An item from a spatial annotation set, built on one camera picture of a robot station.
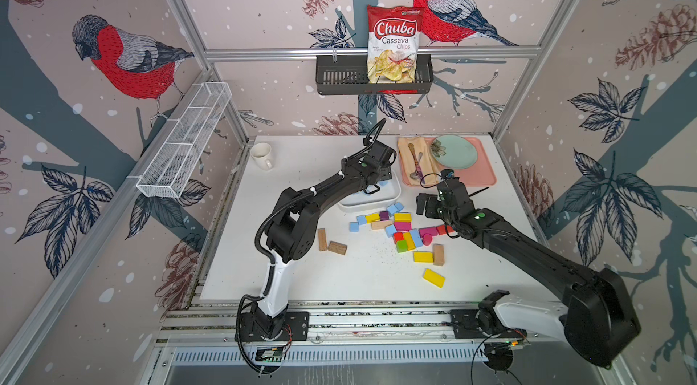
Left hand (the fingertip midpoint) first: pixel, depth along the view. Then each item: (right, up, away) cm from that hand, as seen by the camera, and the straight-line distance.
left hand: (385, 165), depth 94 cm
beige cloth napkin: (+19, 0, +16) cm, 25 cm away
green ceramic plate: (+32, +5, +20) cm, 38 cm away
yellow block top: (+6, -19, +1) cm, 20 cm away
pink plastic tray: (+40, -4, +14) cm, 43 cm away
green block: (+5, -27, -6) cm, 28 cm away
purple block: (0, -18, +1) cm, 18 cm away
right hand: (+13, -10, -8) cm, 19 cm away
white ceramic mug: (-49, +5, +12) cm, 50 cm away
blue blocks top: (+4, -16, +1) cm, 16 cm away
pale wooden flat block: (-2, -21, -1) cm, 21 cm away
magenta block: (+6, -21, -2) cm, 22 cm away
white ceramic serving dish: (+2, -11, +7) cm, 13 cm away
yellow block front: (+14, -35, -12) cm, 40 cm away
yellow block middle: (+12, -30, -8) cm, 33 cm away
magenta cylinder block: (+13, -25, -6) cm, 29 cm away
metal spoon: (+13, -4, +12) cm, 19 cm away
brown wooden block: (-16, -27, -7) cm, 32 cm away
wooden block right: (+16, -29, -9) cm, 34 cm away
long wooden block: (-22, -25, -4) cm, 34 cm away
